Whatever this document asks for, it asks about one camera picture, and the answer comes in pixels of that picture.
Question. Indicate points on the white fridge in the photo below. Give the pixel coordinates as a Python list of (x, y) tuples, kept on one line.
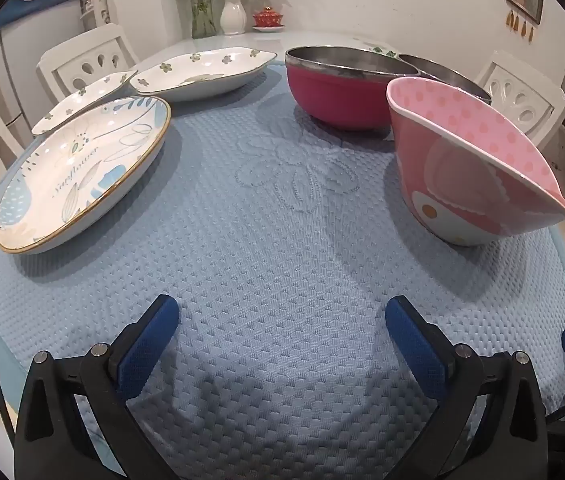
[(12, 70)]

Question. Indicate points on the blue steel bowl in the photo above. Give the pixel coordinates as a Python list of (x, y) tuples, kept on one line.
[(442, 72)]

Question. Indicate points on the light blue textured table mat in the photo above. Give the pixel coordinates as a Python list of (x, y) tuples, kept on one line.
[(282, 260)]

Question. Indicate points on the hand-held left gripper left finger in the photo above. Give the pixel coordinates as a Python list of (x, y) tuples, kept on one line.
[(147, 345)]

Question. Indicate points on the pink polka dot bowl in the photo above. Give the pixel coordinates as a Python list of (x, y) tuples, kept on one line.
[(462, 185)]

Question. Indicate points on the hanging wooden ornaments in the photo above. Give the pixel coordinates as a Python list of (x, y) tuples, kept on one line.
[(518, 22)]

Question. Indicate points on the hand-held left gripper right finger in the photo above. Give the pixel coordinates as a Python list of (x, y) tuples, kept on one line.
[(415, 345)]

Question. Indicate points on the white ceramic vase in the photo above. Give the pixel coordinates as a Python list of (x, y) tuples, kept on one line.
[(233, 15)]

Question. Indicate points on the magenta steel bowl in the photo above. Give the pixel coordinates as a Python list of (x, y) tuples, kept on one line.
[(337, 95)]

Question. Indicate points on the small leaf-shaped flower print plate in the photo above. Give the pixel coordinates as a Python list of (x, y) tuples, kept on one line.
[(82, 100)]

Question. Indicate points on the red lidded teacup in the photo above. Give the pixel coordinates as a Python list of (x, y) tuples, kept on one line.
[(267, 17)]

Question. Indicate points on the round gold-rimmed leaf print plate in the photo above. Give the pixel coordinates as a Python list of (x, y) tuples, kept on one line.
[(62, 185)]

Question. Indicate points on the large leaf-shaped flower print plate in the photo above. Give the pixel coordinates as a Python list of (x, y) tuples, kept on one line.
[(202, 72)]

